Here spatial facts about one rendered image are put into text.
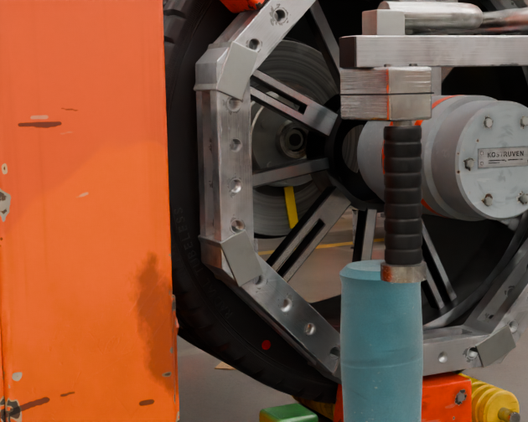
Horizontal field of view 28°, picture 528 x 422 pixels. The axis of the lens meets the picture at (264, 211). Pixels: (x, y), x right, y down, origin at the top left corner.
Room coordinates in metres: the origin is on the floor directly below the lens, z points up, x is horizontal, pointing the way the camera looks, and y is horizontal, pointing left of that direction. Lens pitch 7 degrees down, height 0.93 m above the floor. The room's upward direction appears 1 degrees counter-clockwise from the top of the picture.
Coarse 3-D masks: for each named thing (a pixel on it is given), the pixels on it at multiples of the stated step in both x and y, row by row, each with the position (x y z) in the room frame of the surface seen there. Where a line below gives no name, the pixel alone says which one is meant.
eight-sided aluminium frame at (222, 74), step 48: (288, 0) 1.17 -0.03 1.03; (240, 48) 1.14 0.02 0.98; (240, 96) 1.14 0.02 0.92; (240, 144) 1.14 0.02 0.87; (240, 192) 1.14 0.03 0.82; (240, 240) 1.14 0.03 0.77; (240, 288) 1.15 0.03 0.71; (288, 288) 1.17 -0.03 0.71; (288, 336) 1.21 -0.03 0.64; (336, 336) 1.19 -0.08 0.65; (432, 336) 1.30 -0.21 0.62; (480, 336) 1.28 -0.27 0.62
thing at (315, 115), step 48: (480, 0) 1.39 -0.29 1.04; (336, 48) 1.32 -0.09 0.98; (288, 96) 1.29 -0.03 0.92; (336, 96) 1.36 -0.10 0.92; (336, 144) 1.36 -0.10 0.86; (336, 192) 1.31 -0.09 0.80; (288, 240) 1.29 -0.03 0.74; (432, 240) 1.55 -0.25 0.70; (480, 240) 1.46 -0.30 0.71; (432, 288) 1.38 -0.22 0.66; (480, 288) 1.39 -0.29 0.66
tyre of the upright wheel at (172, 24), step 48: (192, 0) 1.21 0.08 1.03; (192, 48) 1.21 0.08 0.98; (192, 96) 1.21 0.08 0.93; (192, 144) 1.21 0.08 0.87; (192, 192) 1.21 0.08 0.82; (192, 240) 1.20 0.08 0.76; (192, 288) 1.20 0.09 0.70; (192, 336) 1.29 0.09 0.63; (240, 336) 1.23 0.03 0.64; (288, 384) 1.26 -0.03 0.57; (336, 384) 1.29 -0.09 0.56
